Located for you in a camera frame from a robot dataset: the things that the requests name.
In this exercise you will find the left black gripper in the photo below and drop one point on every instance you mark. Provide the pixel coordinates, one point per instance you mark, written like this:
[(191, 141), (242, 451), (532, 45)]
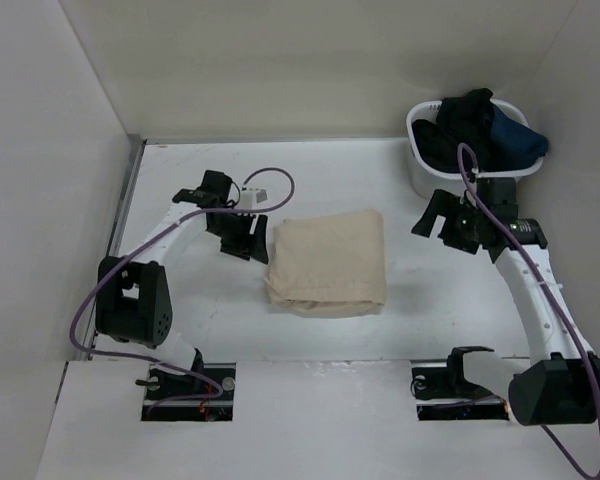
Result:
[(249, 246)]

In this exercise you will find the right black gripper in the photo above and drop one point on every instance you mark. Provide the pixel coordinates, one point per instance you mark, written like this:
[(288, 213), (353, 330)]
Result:
[(447, 206)]

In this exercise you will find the beige trousers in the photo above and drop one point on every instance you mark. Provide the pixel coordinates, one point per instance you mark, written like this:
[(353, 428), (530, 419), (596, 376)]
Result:
[(329, 267)]

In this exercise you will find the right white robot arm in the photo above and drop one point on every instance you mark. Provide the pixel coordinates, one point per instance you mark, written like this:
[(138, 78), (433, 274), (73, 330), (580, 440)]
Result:
[(562, 383)]

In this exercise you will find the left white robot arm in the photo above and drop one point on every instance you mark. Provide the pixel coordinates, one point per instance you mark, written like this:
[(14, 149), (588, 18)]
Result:
[(134, 304)]

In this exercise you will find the white laundry basket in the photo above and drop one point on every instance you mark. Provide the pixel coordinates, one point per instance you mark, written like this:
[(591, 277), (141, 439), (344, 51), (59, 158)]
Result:
[(425, 179)]

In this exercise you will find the black garment in basket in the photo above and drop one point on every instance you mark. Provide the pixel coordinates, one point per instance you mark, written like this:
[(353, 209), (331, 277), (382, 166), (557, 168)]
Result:
[(467, 119)]

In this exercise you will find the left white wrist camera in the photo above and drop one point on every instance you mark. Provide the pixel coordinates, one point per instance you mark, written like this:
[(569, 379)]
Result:
[(251, 198)]

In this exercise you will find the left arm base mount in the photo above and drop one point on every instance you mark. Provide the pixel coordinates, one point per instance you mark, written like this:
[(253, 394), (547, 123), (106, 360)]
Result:
[(169, 397)]

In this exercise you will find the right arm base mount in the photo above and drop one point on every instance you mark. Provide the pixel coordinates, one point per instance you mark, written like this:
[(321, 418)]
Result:
[(442, 392)]

